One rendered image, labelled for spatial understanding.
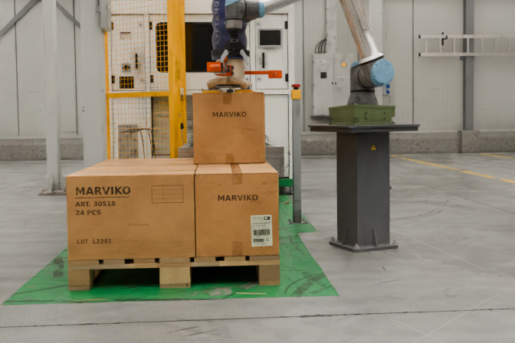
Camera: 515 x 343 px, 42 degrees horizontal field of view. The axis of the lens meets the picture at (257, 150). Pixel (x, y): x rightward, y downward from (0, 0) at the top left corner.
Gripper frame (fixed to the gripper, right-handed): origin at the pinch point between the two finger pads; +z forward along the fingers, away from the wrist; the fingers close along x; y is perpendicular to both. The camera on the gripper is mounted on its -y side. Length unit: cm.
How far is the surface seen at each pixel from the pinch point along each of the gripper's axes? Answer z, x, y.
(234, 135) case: 37.9, 0.1, 9.5
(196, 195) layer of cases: 64, 19, -51
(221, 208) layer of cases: 71, 7, -51
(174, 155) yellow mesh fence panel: 57, 46, 150
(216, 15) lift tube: -33, 10, 38
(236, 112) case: 25.4, -0.9, 9.4
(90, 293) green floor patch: 108, 68, -58
